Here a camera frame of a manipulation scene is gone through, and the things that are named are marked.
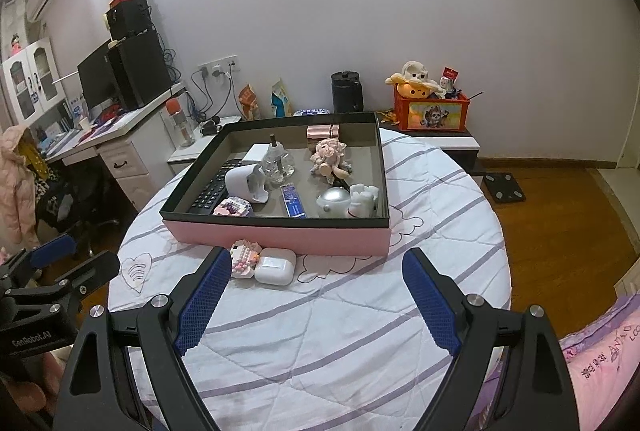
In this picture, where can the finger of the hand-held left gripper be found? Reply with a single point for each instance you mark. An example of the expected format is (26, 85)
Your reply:
(92, 271)
(52, 251)

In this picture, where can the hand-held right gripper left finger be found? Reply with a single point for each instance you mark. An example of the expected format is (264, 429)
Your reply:
(200, 301)

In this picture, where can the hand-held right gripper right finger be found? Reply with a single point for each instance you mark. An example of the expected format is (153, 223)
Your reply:
(430, 306)

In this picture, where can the pink beaded block toy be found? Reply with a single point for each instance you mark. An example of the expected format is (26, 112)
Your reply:
(245, 258)

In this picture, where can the white earbuds case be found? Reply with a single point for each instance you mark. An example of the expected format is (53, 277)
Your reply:
(274, 268)

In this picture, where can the pink purple block toy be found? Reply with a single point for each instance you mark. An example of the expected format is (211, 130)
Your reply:
(232, 207)

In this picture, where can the pink storage box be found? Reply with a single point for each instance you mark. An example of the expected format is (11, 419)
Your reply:
(280, 238)

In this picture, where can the black remote control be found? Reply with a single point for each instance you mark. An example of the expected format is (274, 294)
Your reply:
(212, 191)

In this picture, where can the white plug adapter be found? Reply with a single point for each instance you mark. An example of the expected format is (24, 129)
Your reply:
(240, 183)

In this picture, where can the white hand-shaped figurine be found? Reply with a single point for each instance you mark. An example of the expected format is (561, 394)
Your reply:
(362, 201)

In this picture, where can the silver round toy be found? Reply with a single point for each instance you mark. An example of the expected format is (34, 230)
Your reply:
(334, 202)

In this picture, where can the glass diffuser bottle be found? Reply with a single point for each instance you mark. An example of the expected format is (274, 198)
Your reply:
(277, 163)

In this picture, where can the small doll figure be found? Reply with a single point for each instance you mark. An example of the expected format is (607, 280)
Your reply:
(327, 153)

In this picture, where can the black office chair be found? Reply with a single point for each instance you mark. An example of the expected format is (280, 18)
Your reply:
(65, 201)

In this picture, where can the pink padded jacket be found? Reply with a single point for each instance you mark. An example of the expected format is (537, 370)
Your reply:
(17, 186)

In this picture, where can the white desk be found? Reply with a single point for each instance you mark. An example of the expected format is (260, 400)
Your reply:
(125, 146)

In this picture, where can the black bathroom scale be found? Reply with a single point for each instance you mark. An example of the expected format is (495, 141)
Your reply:
(502, 187)

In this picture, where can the white nightstand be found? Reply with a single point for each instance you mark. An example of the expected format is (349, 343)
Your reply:
(195, 156)

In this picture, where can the flat white box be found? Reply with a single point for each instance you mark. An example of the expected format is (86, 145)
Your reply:
(255, 152)

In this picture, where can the white glass-door cabinet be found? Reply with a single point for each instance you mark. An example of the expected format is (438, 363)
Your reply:
(30, 81)

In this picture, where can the clear bottle orange cap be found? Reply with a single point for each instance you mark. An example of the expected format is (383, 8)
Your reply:
(182, 123)

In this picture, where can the small black device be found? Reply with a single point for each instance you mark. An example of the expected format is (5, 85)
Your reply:
(211, 126)

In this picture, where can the pink printed blanket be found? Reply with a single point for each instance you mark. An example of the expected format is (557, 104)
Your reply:
(600, 361)

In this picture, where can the black computer monitor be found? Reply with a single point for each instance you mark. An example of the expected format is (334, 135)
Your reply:
(97, 76)

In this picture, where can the orange printed toy box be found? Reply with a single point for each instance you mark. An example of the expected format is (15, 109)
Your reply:
(432, 113)

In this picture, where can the orange snack bag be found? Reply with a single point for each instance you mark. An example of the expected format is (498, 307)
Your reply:
(249, 103)

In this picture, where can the rose gold round case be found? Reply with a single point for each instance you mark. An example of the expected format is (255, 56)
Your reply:
(320, 133)

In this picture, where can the blue snack bag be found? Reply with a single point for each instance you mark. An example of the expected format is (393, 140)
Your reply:
(281, 100)

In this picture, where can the blue white packet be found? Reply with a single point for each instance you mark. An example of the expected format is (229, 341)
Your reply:
(312, 111)

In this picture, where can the black electric kettle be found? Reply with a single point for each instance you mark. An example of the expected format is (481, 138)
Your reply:
(346, 93)

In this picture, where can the skull plush toy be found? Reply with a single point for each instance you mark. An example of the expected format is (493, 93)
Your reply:
(415, 73)

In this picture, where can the white wall outlet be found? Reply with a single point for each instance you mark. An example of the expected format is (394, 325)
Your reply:
(220, 65)

